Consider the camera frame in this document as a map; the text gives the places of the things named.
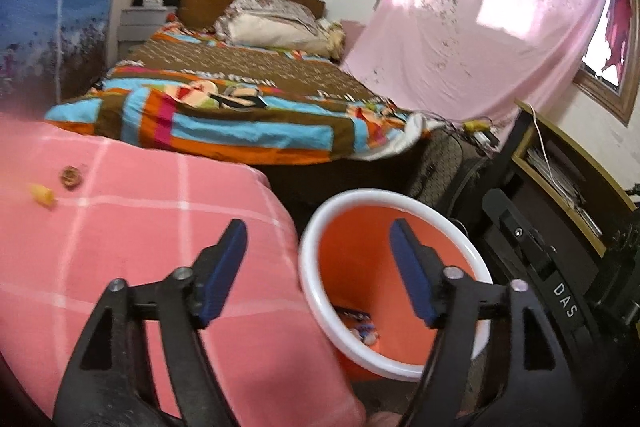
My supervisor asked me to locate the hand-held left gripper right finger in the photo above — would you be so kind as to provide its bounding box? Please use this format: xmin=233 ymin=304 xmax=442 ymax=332
xmin=389 ymin=218 xmax=583 ymax=427

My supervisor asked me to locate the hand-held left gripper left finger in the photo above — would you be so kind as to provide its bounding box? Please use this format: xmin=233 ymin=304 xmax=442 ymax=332
xmin=52 ymin=218 xmax=248 ymax=427

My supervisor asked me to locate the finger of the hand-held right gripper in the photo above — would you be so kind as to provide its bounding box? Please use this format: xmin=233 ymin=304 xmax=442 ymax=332
xmin=482 ymin=188 xmax=538 ymax=258

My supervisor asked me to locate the orange bucket with white rim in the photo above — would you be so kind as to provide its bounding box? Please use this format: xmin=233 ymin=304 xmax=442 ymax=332
xmin=298 ymin=188 xmax=493 ymax=382

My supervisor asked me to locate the blue wrapper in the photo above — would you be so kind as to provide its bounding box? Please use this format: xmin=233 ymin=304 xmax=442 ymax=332
xmin=336 ymin=305 xmax=378 ymax=347

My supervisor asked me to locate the stack of papers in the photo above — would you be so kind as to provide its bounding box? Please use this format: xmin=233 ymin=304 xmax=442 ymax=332
xmin=527 ymin=147 xmax=603 ymax=238

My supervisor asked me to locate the black mesh fan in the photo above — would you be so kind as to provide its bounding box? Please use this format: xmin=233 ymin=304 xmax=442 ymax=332
xmin=407 ymin=127 xmax=493 ymax=228

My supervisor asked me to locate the wooden shelf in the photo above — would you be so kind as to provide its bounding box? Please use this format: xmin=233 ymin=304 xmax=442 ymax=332
xmin=510 ymin=99 xmax=640 ymax=258

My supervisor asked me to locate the pink checked blanket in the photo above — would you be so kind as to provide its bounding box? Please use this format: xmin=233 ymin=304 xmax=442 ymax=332
xmin=0 ymin=112 xmax=368 ymax=427

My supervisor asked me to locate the colourful striped blanket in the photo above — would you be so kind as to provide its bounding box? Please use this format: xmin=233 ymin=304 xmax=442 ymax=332
xmin=45 ymin=21 xmax=436 ymax=165

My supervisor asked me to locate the pink floral hanging sheet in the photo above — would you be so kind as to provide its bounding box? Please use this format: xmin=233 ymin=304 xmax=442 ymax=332
xmin=340 ymin=0 xmax=613 ymax=130

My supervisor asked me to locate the small brown nut shell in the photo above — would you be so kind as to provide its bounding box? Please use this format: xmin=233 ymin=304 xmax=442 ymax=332
xmin=59 ymin=166 xmax=83 ymax=192

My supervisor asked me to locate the small yellow scrap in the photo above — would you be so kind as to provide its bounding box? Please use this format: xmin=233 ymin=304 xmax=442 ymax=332
xmin=29 ymin=183 xmax=57 ymax=209

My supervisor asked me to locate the red hanging cloth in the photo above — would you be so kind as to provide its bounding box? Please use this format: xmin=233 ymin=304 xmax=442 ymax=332
xmin=602 ymin=0 xmax=633 ymax=75

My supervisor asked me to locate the beige pillow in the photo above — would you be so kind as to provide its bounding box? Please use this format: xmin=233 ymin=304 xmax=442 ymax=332
xmin=230 ymin=12 xmax=332 ymax=56

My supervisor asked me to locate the white nightstand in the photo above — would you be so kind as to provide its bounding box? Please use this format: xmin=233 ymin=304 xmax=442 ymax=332
xmin=117 ymin=4 xmax=173 ymax=58

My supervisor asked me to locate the floral folded quilt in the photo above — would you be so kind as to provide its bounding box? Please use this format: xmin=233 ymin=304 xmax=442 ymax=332
xmin=222 ymin=0 xmax=321 ymax=28

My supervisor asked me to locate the white cable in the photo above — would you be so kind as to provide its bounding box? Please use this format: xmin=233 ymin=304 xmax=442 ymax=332
xmin=529 ymin=103 xmax=568 ymax=190

